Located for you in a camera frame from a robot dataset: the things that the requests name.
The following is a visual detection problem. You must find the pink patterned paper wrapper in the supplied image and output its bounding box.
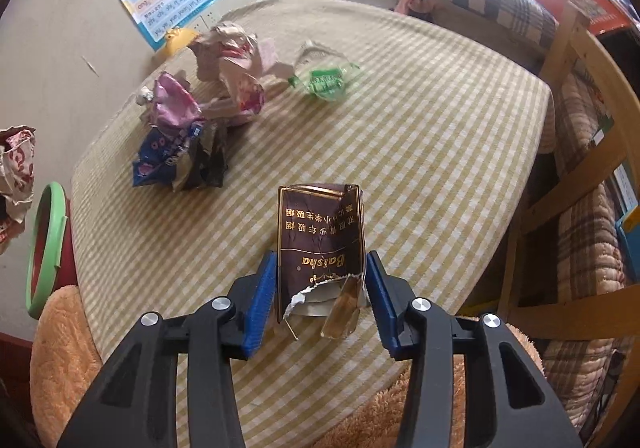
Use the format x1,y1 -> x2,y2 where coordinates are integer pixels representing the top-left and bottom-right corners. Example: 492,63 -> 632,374
186,22 -> 295,126

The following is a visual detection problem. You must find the wooden chair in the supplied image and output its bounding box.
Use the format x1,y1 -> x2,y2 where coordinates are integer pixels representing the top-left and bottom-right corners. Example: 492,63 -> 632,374
498,4 -> 639,447

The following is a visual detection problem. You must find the orange red book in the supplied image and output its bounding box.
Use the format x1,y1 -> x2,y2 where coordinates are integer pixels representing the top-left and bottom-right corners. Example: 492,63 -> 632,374
536,0 -> 632,37

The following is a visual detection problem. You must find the green clear plastic wrapper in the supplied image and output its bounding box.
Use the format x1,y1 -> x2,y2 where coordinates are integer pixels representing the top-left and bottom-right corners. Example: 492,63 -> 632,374
288,40 -> 361,102

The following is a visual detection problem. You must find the dark blue foil wrapper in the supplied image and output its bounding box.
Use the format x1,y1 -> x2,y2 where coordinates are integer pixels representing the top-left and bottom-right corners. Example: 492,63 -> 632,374
132,122 -> 228,192

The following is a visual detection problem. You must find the red green trash bin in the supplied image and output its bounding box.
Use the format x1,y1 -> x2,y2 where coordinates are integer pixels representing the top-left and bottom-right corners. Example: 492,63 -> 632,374
25,182 -> 77,320

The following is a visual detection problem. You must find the pink plastic bag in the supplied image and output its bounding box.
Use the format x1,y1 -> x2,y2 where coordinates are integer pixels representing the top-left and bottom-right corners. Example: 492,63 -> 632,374
141,72 -> 203,131

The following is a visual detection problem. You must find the checkered yellow tablecloth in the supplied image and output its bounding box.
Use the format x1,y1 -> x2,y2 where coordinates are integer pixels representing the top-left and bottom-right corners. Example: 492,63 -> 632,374
72,0 -> 553,447

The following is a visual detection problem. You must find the brown cigarette box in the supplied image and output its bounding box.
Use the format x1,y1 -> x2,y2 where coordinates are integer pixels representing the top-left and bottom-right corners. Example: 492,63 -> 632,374
277,183 -> 367,340

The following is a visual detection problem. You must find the white red paper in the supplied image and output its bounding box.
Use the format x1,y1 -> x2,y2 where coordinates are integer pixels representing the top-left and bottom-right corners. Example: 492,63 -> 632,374
0,126 -> 36,253

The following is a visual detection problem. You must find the orange plush seat cushion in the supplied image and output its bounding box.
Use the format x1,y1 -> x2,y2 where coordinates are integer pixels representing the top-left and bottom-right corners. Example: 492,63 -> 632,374
29,285 -> 102,447

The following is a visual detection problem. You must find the yellow duck toy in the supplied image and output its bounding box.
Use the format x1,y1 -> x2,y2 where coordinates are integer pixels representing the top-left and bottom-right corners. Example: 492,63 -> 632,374
162,27 -> 200,58

